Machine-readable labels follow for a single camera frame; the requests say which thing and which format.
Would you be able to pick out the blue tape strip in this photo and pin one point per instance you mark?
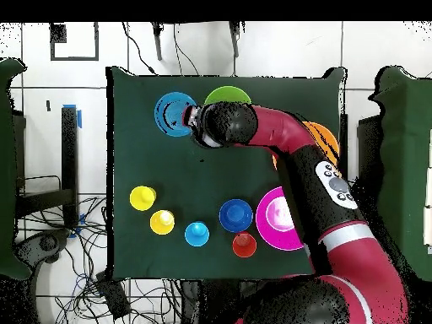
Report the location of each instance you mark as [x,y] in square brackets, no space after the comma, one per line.
[79,118]

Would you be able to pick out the large pink plastic bowl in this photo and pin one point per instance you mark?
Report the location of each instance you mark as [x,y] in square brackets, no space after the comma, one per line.
[270,233]

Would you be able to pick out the light blue plastic bowl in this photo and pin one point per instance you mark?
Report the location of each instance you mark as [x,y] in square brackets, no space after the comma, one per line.
[168,101]

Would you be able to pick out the light blue plastic cup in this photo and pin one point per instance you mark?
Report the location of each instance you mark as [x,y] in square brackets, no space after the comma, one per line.
[196,234]

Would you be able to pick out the green plastic bowl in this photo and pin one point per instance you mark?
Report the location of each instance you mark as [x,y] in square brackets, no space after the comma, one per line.
[227,94]

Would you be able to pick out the green cloth side table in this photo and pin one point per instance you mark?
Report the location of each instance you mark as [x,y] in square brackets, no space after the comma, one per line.
[6,168]
[405,135]

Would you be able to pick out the yellow plastic cup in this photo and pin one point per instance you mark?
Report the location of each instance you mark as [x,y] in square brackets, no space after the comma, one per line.
[141,199]
[162,224]

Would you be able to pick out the orange plastic cup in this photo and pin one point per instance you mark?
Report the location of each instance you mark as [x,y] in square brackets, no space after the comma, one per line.
[244,244]

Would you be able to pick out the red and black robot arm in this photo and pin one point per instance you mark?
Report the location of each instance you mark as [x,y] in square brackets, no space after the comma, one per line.
[280,128]

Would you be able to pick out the dark green table cloth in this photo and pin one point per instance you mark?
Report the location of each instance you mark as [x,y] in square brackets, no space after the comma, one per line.
[189,175]

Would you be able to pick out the black stand leg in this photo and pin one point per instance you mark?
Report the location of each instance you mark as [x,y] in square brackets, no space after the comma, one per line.
[157,44]
[235,40]

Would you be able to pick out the black stand post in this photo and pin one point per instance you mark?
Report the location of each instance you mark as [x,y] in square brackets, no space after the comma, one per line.
[70,152]

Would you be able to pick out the black square floor frame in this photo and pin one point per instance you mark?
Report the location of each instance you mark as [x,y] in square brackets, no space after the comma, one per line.
[57,33]

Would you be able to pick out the large yellow-orange plastic bowl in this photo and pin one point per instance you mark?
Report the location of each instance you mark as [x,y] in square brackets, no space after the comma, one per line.
[324,135]

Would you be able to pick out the dark blue plastic bowl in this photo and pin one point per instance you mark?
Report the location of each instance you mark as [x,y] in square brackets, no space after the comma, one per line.
[235,216]

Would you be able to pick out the black power strip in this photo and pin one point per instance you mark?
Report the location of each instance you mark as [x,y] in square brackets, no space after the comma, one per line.
[113,295]

